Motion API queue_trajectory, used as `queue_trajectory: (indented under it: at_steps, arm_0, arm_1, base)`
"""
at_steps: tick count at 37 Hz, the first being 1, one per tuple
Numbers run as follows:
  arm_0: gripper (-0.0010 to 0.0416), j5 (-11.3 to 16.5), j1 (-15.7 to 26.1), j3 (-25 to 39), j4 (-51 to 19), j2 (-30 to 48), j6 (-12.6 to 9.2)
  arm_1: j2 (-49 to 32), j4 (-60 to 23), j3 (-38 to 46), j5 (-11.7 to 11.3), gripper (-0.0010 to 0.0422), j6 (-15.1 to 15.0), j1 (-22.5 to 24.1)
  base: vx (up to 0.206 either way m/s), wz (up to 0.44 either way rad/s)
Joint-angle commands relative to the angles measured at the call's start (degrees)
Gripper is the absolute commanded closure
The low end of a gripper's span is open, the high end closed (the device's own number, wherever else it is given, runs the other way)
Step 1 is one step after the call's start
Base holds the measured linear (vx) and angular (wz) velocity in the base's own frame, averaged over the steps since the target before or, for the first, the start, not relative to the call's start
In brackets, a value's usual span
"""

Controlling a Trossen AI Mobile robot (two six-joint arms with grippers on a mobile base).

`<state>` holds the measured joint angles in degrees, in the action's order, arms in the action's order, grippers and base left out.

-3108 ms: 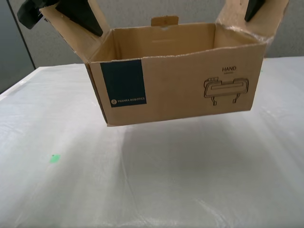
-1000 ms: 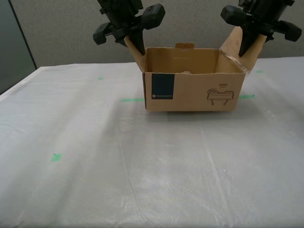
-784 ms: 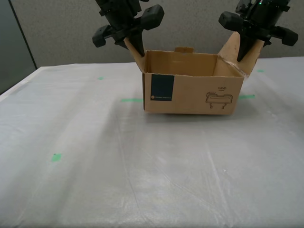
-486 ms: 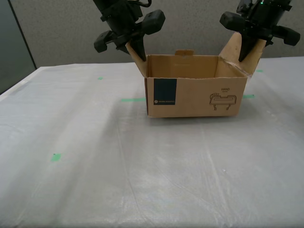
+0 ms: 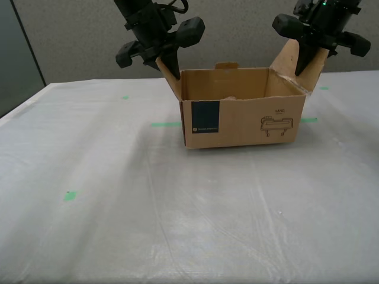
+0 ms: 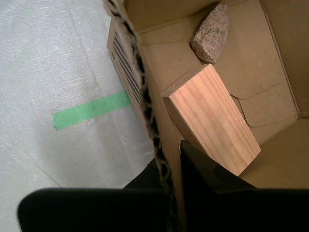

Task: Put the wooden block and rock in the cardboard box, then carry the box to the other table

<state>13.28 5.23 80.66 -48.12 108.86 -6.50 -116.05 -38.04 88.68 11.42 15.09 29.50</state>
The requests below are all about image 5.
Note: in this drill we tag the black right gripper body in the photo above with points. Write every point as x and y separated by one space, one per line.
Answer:
328 20

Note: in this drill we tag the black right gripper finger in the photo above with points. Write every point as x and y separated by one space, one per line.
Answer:
288 26
356 44

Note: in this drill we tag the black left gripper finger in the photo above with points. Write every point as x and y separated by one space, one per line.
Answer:
191 32
127 56

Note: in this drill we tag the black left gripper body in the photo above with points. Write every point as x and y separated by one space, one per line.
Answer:
148 32

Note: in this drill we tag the speckled pinkish rock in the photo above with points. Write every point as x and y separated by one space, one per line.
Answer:
230 97

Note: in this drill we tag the brown cardboard box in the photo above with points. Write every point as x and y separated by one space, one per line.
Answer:
242 124

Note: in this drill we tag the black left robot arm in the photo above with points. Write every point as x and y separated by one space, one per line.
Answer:
133 6

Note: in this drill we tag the small pale green tape mark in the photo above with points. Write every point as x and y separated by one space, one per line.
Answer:
324 88
125 97

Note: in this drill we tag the pale green tape strip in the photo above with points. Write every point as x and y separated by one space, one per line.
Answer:
165 124
308 120

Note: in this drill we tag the dark glass partition panel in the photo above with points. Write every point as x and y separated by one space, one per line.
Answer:
17 59

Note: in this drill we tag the pale green tape square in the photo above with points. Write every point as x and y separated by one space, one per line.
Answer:
70 196

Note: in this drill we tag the white plastic table cover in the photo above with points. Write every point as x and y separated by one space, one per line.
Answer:
89 207

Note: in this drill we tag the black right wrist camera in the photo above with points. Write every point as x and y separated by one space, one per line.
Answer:
302 7

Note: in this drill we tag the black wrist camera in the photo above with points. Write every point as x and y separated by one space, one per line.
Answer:
168 19
302 7

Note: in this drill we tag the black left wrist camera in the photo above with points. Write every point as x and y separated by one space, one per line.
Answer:
168 19

